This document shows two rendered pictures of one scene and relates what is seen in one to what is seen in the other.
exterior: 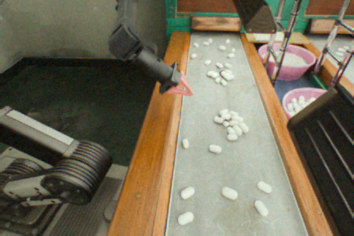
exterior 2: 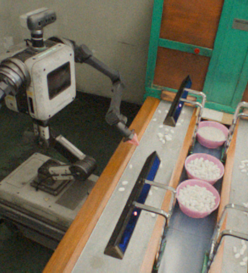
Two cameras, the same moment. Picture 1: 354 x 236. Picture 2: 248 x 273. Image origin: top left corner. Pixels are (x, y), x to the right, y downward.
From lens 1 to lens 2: 1.48 m
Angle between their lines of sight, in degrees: 5
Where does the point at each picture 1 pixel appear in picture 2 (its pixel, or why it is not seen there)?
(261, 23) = (169, 122)
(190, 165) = (130, 175)
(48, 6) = not seen: hidden behind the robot
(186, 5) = (159, 81)
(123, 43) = (111, 119)
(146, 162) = (111, 169)
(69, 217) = (69, 192)
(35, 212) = (55, 184)
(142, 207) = (106, 182)
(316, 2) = (247, 98)
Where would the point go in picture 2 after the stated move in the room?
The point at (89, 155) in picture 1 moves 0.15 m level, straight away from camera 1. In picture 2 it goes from (89, 161) to (83, 147)
